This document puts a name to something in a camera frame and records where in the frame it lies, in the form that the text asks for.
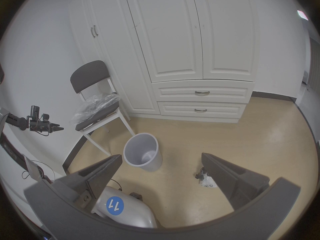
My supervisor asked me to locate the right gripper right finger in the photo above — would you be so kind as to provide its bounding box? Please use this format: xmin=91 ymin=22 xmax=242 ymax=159
xmin=201 ymin=153 xmax=271 ymax=212

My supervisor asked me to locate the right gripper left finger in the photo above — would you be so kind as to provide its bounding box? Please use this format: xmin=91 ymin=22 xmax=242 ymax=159
xmin=54 ymin=154 xmax=123 ymax=209

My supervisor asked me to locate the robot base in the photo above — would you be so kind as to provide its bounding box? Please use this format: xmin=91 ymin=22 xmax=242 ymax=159
xmin=91 ymin=185 xmax=160 ymax=229

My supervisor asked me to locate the crumpled black plastic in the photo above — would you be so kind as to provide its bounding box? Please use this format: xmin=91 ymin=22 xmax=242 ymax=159
xmin=195 ymin=167 xmax=209 ymax=181

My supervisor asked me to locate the clear plastic bag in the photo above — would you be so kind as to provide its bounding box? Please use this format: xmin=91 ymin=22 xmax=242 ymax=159
xmin=71 ymin=93 xmax=121 ymax=125

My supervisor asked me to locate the white trash bin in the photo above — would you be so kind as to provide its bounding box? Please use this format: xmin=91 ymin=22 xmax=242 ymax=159
xmin=123 ymin=133 xmax=163 ymax=172

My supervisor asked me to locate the clear printed wrapper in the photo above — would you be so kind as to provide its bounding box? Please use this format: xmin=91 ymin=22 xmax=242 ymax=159
xmin=199 ymin=174 xmax=218 ymax=188

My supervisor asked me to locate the white chair with grey cushions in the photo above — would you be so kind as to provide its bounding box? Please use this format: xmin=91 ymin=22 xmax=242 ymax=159
xmin=70 ymin=60 xmax=137 ymax=156

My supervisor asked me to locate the white wardrobe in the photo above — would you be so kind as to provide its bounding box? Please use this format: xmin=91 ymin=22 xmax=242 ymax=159
xmin=69 ymin=0 xmax=262 ymax=123

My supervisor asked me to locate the black cable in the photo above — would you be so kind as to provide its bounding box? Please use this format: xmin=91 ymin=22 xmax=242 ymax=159
xmin=21 ymin=160 xmax=56 ymax=182
xmin=109 ymin=179 xmax=123 ymax=191

